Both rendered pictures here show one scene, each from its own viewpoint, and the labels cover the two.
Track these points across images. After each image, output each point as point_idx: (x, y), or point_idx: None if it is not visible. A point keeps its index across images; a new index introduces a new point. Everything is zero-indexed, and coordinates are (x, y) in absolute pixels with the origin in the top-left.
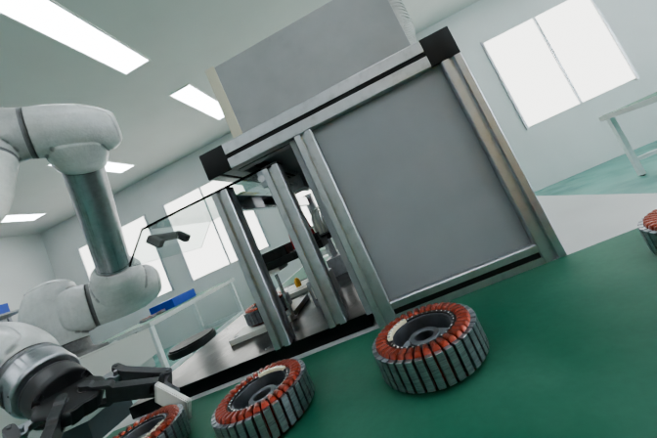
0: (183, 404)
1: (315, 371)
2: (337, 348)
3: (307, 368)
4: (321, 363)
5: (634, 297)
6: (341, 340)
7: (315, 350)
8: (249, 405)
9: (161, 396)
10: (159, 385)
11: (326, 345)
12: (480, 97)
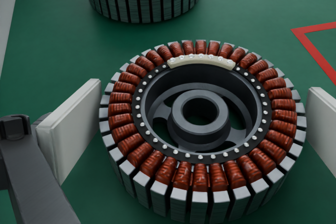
0: (98, 93)
1: None
2: None
3: None
4: None
5: None
6: None
7: (1, 4)
8: None
9: (70, 137)
10: (58, 116)
11: None
12: None
